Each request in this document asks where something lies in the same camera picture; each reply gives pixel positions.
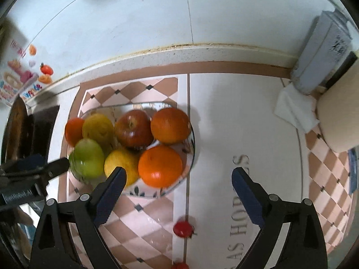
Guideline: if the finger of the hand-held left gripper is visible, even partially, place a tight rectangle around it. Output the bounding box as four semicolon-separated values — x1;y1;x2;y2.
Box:
42;157;70;178
0;154;48;174

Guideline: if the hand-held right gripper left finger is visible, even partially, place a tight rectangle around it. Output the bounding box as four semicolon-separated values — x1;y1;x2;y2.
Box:
29;166;128;269

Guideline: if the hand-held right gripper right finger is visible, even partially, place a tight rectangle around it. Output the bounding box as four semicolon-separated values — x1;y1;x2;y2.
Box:
231;167;328;269

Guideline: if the green apple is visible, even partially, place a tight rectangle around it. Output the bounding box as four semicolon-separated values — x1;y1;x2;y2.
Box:
69;139;105;178

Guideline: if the small reddish apple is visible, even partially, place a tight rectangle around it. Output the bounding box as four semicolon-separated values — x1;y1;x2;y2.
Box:
65;118;85;148

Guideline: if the yellow citrus fruit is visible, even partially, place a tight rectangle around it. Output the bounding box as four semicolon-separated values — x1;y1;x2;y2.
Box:
82;113;115;149
104;149;140;188

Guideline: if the orange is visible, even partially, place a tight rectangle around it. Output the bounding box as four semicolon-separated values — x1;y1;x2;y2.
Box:
138;145;183;189
151;107;192;144

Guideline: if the dark red apple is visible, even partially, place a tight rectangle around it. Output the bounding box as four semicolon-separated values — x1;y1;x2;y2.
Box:
114;110;155;148

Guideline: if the floral rectangular plate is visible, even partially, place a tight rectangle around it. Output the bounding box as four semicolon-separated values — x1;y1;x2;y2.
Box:
67;102;196;199

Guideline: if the black glass gas stove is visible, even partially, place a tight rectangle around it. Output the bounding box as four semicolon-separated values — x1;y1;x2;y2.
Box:
25;105;60;163

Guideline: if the checkered table mat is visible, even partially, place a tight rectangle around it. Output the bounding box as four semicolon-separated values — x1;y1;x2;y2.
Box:
57;62;359;269

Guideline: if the colourful food box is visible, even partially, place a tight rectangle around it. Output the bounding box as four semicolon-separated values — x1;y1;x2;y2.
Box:
0;38;54;107

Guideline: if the white folded tissue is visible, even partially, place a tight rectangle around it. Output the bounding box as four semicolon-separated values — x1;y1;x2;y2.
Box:
274;85;320;133

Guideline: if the blue flat tool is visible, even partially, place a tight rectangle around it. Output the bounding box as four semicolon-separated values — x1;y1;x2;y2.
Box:
348;148;359;194

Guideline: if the cream utensil holder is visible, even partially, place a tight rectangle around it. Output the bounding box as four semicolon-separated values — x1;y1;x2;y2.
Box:
315;52;359;153

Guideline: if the grey spray can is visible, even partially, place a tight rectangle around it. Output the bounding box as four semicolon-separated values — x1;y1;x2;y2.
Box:
290;10;354;94

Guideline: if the black wok with metal handle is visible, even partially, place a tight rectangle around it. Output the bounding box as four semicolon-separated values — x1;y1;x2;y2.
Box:
1;95;28;164

